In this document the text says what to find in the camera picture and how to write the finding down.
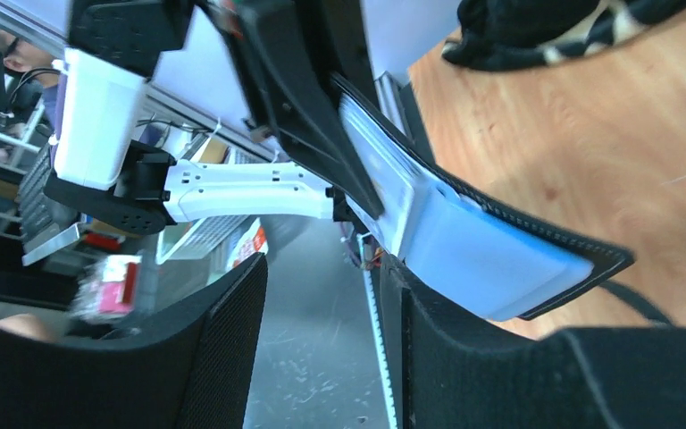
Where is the black floral blanket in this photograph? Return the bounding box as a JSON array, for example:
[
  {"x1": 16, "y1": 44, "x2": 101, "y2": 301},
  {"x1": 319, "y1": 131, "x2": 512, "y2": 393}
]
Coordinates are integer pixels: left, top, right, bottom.
[{"x1": 441, "y1": 0, "x2": 686, "y2": 72}]

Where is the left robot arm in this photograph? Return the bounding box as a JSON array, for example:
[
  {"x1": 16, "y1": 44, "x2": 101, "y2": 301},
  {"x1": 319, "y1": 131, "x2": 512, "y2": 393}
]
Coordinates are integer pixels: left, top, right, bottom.
[{"x1": 45, "y1": 1, "x2": 384, "y2": 235}]

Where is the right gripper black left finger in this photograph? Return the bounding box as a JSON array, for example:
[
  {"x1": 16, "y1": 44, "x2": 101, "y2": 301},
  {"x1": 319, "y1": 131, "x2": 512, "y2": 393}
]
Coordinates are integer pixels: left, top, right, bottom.
[{"x1": 0, "y1": 254, "x2": 268, "y2": 428}]

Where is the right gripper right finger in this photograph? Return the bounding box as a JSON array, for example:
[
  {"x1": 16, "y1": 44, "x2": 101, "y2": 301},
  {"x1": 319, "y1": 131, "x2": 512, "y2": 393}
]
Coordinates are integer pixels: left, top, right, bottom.
[{"x1": 392, "y1": 257, "x2": 686, "y2": 428}]

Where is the person at desk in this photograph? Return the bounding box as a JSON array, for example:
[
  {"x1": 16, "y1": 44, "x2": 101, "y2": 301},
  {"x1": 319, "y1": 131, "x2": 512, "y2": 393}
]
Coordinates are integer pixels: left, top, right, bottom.
[{"x1": 0, "y1": 29, "x2": 59, "y2": 128}]

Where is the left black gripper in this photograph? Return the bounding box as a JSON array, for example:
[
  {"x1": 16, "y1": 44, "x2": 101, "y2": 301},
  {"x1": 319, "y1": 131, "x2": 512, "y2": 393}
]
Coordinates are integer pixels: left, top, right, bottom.
[{"x1": 197, "y1": 1, "x2": 384, "y2": 218}]

